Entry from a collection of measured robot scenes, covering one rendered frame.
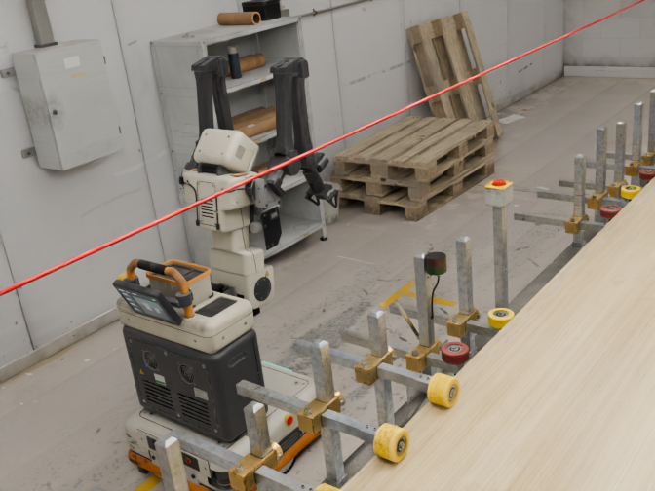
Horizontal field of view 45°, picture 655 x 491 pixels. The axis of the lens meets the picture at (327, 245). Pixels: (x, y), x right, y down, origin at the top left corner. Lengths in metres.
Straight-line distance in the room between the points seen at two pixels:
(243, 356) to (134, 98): 2.24
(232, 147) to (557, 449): 1.70
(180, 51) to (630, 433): 3.44
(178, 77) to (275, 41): 0.89
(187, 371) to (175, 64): 2.24
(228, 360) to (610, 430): 1.46
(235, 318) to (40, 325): 1.93
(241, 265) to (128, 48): 2.01
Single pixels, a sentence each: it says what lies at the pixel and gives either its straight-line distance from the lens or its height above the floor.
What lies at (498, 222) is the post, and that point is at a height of 1.09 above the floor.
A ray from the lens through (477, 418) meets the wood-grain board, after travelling 2.06.
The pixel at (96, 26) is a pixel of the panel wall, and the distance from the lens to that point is 4.69.
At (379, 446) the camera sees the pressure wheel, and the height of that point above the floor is 0.95.
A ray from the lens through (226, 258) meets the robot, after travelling 3.22.
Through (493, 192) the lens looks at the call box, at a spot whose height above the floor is 1.20.
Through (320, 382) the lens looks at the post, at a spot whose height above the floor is 1.03.
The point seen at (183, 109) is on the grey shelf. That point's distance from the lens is 4.82.
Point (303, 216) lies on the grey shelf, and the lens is 5.66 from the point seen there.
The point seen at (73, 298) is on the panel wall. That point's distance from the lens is 4.74.
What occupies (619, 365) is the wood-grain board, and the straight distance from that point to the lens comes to 2.29.
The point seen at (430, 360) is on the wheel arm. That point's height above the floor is 0.85.
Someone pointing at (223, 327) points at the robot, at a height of 0.77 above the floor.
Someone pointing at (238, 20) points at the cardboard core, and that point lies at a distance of 5.06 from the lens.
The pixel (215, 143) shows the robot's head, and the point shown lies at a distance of 3.10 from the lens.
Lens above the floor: 2.10
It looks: 22 degrees down
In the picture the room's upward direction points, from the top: 7 degrees counter-clockwise
